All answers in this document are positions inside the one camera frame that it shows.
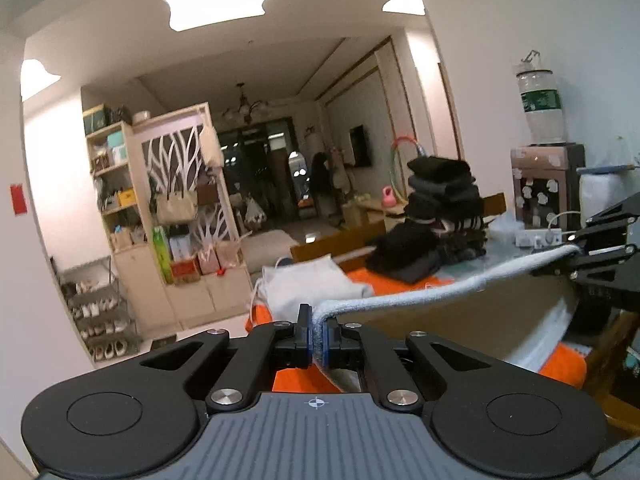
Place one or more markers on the beige handbag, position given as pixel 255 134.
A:
pixel 176 210

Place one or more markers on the large ceiling light panel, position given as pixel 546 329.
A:
pixel 215 2

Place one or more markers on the brown hanging bag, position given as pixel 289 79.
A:
pixel 209 194

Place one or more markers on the orange patterned mat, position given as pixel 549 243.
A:
pixel 395 282

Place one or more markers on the white power strip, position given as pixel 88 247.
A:
pixel 537 237

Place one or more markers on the red wall paper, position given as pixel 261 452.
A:
pixel 19 199

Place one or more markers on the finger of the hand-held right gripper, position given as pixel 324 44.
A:
pixel 610 211
pixel 600 265

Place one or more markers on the dark grey folded garment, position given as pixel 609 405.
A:
pixel 420 272

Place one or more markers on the pink kettlebell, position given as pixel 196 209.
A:
pixel 389 197

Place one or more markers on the black crumpled garment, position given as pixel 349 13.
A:
pixel 400 250

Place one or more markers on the green tall packet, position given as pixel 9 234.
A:
pixel 163 255

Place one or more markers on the clear water bottle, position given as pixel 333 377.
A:
pixel 542 110

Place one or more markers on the yellow wooden rack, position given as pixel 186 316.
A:
pixel 615 350

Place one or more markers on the dark hanging coat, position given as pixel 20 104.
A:
pixel 321 177

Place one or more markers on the stack of dark folded clothes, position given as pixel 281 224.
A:
pixel 445 195

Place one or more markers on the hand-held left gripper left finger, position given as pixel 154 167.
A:
pixel 303 345

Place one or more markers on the pale grey fleece garment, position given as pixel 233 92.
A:
pixel 450 320

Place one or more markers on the green storage box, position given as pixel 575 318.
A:
pixel 96 120

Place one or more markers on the colourful hula hoop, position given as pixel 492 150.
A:
pixel 392 165

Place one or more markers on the cream lattice shelf cabinet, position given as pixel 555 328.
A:
pixel 190 290

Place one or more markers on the metal shoe rack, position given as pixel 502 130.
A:
pixel 95 305

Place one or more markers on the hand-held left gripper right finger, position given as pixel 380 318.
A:
pixel 326 347

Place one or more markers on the wall television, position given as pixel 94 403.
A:
pixel 361 146

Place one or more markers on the hanging chandelier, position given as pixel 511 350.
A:
pixel 245 107

